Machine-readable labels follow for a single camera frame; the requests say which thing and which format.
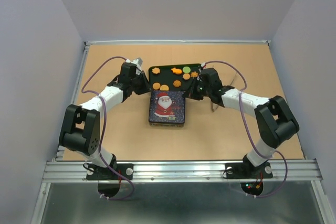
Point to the orange round cookie left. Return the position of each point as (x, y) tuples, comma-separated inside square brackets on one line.
[(156, 86)]

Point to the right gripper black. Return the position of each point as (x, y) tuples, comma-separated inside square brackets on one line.
[(191, 92)]

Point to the gold cookie tin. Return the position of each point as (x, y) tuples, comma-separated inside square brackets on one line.
[(167, 125)]

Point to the gold tin lid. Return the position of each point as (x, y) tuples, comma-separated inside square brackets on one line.
[(167, 106)]

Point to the orange round cookie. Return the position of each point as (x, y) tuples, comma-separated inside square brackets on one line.
[(186, 76), (164, 87), (156, 86)]

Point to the black cookie tray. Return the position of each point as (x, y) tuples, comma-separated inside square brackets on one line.
[(167, 77)]

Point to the orange star cookie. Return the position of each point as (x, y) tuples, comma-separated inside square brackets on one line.
[(194, 74)]

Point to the orange swirl cookie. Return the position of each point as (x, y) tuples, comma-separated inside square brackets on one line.
[(177, 83)]

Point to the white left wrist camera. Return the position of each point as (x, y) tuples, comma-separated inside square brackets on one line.
[(138, 62)]

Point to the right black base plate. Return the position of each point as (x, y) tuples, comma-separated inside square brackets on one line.
[(244, 170)]

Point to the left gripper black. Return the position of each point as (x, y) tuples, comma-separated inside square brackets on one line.
[(146, 87)]

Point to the orange round cookie upper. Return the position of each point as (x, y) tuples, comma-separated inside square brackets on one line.
[(186, 76)]

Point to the metal tongs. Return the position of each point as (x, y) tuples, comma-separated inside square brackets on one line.
[(214, 106)]

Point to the orange round cookie bottom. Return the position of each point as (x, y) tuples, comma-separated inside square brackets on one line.
[(164, 87)]

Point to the orange flower cookie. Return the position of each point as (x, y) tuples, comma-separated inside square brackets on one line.
[(156, 70)]

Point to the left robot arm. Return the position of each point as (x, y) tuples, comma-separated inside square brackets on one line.
[(84, 125)]

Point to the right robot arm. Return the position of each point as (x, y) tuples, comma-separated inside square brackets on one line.
[(275, 120)]

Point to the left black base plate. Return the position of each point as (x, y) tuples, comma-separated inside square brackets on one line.
[(95, 172)]

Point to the green cookie lower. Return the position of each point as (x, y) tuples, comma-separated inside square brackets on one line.
[(186, 69)]

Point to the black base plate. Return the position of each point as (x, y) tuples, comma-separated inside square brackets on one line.
[(95, 172), (244, 170)]

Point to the aluminium front rail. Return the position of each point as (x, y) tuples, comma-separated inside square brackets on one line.
[(176, 172)]

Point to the orange bear cookie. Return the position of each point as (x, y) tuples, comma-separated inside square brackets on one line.
[(176, 71)]

